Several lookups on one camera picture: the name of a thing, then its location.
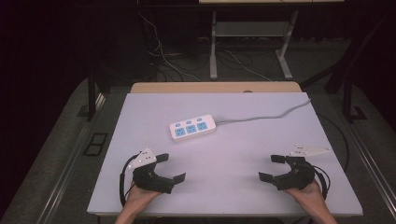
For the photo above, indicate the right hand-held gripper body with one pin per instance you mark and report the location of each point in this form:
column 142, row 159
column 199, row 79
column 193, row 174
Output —
column 297, row 179

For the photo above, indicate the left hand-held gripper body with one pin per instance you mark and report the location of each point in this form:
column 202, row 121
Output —
column 152, row 182

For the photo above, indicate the person's left hand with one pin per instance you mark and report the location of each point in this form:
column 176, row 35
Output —
column 140, row 196

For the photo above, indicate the person's right hand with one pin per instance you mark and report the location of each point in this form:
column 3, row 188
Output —
column 306, row 196

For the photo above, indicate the white and blue power strip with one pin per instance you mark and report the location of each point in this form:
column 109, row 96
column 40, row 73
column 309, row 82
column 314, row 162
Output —
column 192, row 127

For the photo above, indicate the black upright stand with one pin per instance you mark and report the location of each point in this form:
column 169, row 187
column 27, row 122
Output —
column 91, row 96
column 348, row 99

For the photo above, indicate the grey metal stand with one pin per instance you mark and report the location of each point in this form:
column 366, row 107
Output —
column 213, row 46

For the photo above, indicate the black slanted stand leg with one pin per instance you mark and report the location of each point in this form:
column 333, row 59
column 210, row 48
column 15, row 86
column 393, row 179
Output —
column 351, row 59

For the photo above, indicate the black floor outlet frame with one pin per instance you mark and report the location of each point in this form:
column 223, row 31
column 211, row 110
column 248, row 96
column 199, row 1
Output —
column 96, row 143

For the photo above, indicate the metal floor rail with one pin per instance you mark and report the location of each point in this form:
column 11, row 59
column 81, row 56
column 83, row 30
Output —
column 370, row 161
column 71, row 161

